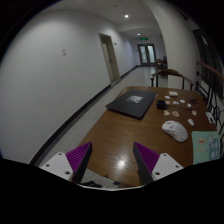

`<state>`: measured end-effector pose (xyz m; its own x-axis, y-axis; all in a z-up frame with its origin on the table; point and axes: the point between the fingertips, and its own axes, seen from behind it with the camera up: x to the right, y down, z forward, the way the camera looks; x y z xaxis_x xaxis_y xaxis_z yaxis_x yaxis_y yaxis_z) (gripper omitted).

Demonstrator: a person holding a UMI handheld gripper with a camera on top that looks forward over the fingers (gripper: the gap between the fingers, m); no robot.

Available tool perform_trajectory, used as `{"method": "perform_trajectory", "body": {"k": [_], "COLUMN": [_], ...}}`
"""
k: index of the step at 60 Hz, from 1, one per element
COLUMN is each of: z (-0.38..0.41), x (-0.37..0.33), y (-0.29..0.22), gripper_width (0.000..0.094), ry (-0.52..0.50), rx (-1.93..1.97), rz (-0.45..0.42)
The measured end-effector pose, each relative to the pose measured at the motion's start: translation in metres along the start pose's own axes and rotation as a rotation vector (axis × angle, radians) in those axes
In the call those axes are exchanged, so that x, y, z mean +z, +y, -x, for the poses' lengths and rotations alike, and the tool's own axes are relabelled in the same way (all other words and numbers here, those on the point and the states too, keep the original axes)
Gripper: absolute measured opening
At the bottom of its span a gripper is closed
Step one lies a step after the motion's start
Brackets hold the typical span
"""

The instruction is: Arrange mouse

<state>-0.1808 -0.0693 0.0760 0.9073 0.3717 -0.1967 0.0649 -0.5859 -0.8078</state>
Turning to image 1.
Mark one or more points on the small beige card box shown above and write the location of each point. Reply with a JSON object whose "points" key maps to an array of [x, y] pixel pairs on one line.
{"points": [[173, 94]]}

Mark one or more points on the orange sticker piece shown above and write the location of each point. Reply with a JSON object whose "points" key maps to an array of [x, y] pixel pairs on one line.
{"points": [[175, 113]]}

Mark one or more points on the wooden side door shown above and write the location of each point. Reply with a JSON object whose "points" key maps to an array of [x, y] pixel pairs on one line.
{"points": [[110, 57]]}

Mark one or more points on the white remote stick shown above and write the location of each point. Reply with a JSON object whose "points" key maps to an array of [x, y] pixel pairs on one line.
{"points": [[210, 117]]}

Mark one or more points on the white computer mouse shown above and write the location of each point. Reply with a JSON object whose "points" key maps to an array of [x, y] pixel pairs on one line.
{"points": [[176, 130]]}

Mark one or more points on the small black box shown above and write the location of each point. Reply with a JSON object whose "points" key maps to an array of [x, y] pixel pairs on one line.
{"points": [[161, 105]]}

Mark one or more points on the green exit sign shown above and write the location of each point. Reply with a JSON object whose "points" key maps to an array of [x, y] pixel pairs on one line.
{"points": [[143, 38]]}

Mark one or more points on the wooden handrail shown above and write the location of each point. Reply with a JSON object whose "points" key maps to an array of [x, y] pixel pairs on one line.
{"points": [[211, 69]]}

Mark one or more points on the white rectangular eraser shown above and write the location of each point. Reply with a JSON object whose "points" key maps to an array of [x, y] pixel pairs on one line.
{"points": [[191, 122]]}

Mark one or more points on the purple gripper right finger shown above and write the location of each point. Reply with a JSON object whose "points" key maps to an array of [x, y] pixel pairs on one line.
{"points": [[153, 166]]}

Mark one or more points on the light green mouse pad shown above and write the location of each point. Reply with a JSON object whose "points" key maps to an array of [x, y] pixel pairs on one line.
{"points": [[206, 146]]}

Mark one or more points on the black laptop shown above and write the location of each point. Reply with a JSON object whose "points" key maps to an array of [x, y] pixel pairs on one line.
{"points": [[133, 103]]}

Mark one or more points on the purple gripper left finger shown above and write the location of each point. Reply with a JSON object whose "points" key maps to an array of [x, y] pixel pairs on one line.
{"points": [[70, 166]]}

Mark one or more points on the beige sticker piece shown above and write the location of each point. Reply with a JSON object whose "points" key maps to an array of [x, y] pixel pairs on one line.
{"points": [[166, 113]]}

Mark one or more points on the wooden chair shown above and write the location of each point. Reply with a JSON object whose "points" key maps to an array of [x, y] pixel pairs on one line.
{"points": [[172, 73]]}

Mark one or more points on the double glass exit door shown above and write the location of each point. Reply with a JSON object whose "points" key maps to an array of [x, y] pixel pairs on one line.
{"points": [[147, 54]]}

